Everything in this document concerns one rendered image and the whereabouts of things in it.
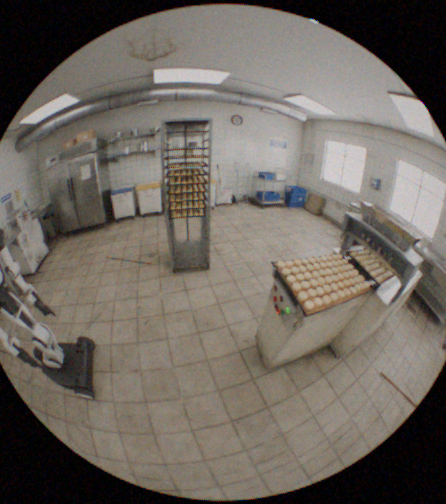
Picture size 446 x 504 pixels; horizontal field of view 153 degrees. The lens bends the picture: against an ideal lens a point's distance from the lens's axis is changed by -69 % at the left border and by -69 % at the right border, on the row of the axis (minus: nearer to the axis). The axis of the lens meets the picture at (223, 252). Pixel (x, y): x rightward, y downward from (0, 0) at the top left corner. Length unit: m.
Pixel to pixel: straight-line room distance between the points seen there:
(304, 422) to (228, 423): 0.61
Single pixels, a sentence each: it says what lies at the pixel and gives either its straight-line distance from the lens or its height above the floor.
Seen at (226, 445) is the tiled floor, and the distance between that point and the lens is 1.51.
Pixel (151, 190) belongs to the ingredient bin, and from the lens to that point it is 4.00.
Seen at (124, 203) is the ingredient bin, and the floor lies 0.45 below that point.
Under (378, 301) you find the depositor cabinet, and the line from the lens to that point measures 1.38.
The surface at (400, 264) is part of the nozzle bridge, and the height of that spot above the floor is 1.09.
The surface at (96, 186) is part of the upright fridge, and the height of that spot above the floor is 1.01.
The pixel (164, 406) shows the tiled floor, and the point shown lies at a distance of 1.54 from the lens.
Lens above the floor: 1.49
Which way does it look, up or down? 33 degrees down
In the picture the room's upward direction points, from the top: 3 degrees clockwise
